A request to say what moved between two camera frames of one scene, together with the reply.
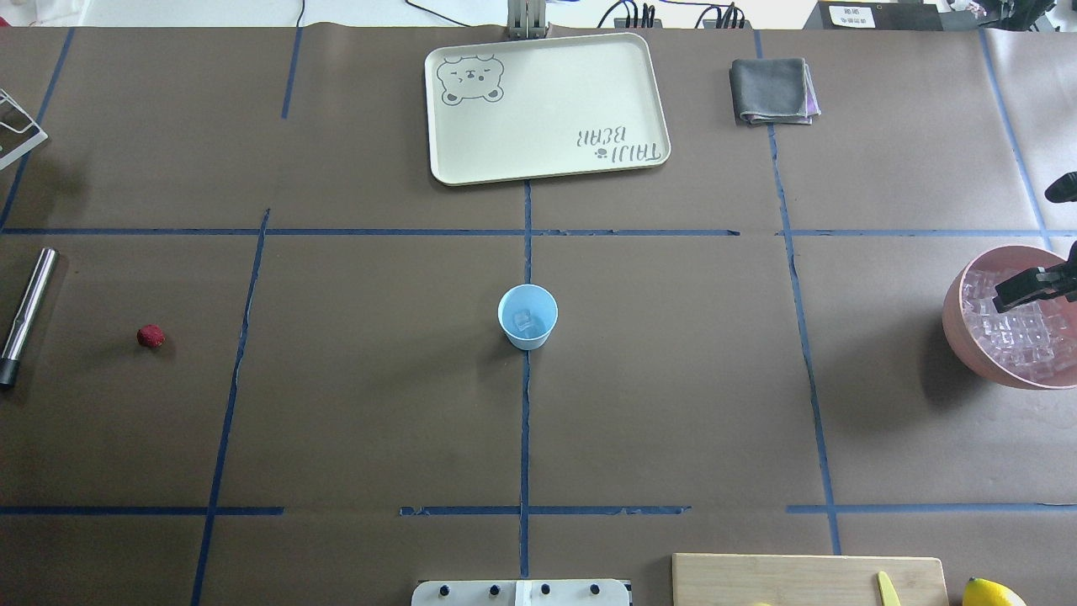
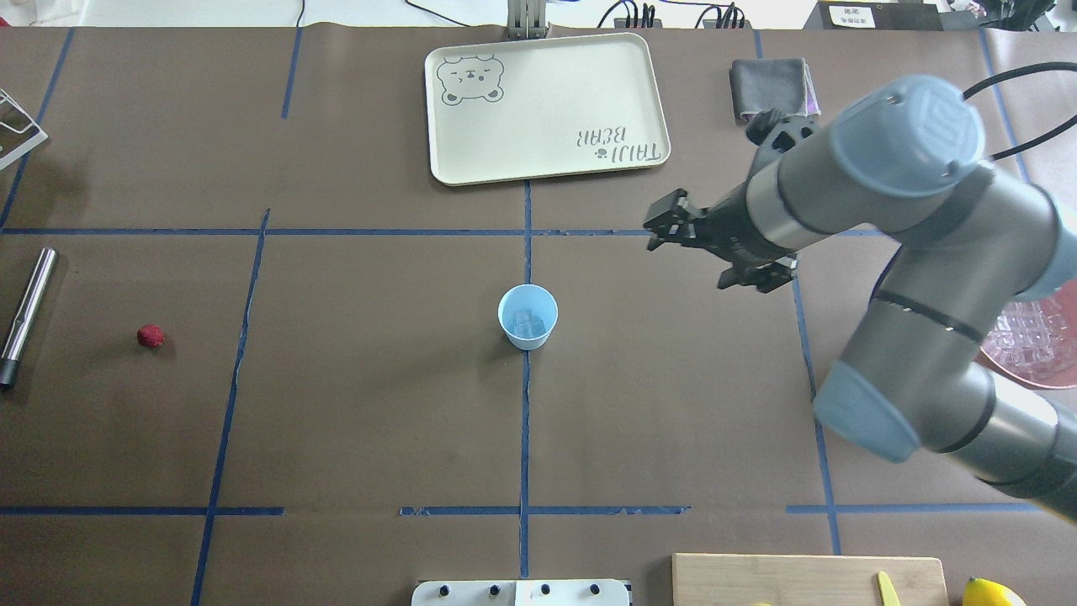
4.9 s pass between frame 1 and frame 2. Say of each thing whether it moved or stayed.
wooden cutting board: stayed
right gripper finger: moved
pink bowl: stayed
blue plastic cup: stayed
